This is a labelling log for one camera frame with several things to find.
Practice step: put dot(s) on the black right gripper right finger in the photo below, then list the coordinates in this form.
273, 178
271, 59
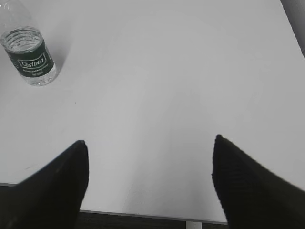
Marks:
253, 197

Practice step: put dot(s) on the clear green-label water bottle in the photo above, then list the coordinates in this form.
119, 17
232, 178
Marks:
24, 44

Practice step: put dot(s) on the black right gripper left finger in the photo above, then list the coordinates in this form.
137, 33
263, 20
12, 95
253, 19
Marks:
52, 197

